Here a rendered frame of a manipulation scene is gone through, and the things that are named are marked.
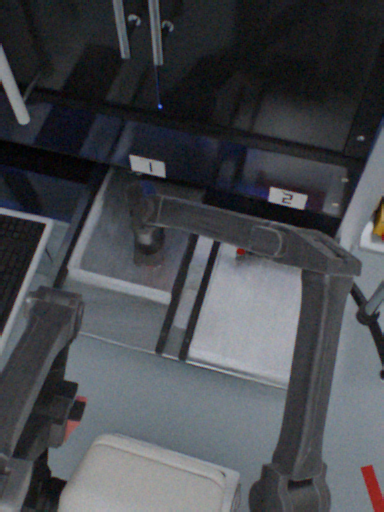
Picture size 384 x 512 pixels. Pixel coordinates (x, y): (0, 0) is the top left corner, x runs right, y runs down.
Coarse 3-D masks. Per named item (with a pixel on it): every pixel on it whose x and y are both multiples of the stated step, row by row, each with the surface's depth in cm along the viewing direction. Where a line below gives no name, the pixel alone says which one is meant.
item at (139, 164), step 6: (132, 156) 141; (132, 162) 143; (138, 162) 143; (144, 162) 142; (150, 162) 141; (156, 162) 141; (162, 162) 140; (132, 168) 146; (138, 168) 145; (144, 168) 144; (156, 168) 143; (162, 168) 142; (150, 174) 146; (156, 174) 145; (162, 174) 144
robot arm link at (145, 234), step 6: (132, 210) 126; (132, 222) 125; (138, 222) 125; (132, 228) 125; (138, 228) 124; (144, 228) 124; (150, 228) 125; (156, 228) 125; (138, 234) 125; (144, 234) 124; (150, 234) 125; (156, 234) 127; (138, 240) 128; (144, 240) 127; (150, 240) 127
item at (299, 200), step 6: (270, 192) 138; (276, 192) 138; (282, 192) 137; (288, 192) 136; (294, 192) 136; (270, 198) 141; (276, 198) 140; (288, 198) 138; (294, 198) 138; (300, 198) 137; (306, 198) 136; (282, 204) 141; (288, 204) 141; (294, 204) 140; (300, 204) 139
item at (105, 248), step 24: (120, 168) 160; (120, 192) 156; (168, 192) 156; (192, 192) 156; (96, 216) 153; (120, 216) 153; (96, 240) 150; (120, 240) 150; (168, 240) 150; (72, 264) 146; (96, 264) 147; (120, 264) 147; (168, 264) 147; (144, 288) 142; (168, 288) 144
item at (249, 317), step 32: (224, 256) 148; (224, 288) 144; (256, 288) 144; (288, 288) 144; (224, 320) 140; (256, 320) 140; (288, 320) 140; (224, 352) 137; (256, 352) 137; (288, 352) 137
